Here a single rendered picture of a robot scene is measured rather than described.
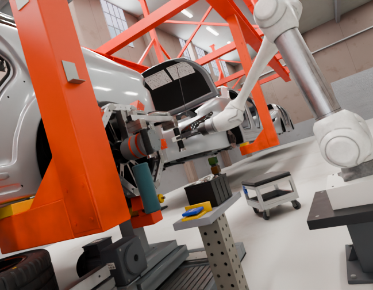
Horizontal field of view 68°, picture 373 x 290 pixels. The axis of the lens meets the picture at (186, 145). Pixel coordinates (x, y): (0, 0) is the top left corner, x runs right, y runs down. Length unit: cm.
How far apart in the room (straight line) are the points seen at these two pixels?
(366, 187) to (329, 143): 27
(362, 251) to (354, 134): 53
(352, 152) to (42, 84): 117
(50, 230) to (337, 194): 118
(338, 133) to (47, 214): 116
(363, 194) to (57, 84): 126
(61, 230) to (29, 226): 21
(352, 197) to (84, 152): 106
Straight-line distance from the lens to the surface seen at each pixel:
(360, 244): 141
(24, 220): 141
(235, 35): 536
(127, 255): 136
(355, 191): 130
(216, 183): 125
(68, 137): 111
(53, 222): 126
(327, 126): 115
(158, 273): 165
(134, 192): 154
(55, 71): 117
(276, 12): 122
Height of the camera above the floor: 66
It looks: 4 degrees up
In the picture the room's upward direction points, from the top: 17 degrees counter-clockwise
